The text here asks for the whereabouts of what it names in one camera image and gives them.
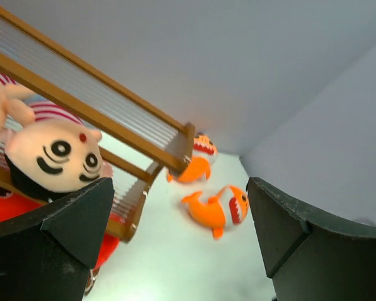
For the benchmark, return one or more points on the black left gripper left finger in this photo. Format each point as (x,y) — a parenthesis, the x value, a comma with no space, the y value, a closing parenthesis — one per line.
(47,253)

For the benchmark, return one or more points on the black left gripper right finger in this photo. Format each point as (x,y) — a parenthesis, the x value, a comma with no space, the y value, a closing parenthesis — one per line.
(308,253)

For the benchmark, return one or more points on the orange shark plush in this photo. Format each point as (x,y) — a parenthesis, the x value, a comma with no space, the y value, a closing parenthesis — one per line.
(221,212)
(204,154)

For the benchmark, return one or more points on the boy doll table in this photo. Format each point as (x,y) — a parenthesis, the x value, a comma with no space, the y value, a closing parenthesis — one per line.
(56,154)

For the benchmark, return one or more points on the boy doll black hair front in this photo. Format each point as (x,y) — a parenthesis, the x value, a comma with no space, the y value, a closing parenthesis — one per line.
(12,97)

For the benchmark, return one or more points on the brown wooden toy shelf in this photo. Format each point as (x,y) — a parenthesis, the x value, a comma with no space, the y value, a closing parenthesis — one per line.
(41,64)

